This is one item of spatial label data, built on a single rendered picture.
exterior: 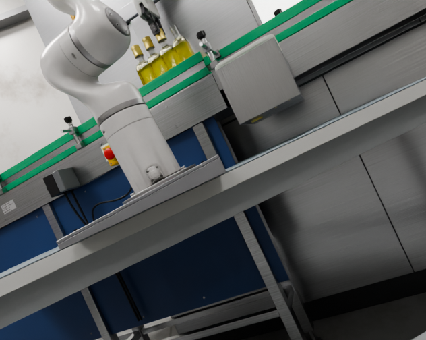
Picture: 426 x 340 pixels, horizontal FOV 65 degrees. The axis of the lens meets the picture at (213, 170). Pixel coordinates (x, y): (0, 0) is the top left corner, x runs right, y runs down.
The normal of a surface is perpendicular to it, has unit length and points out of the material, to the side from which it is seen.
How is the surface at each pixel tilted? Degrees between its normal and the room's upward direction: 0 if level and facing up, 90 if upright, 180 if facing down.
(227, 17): 90
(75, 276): 90
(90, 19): 86
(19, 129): 90
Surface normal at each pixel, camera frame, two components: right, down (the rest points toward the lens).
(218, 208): 0.10, -0.05
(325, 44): -0.30, 0.14
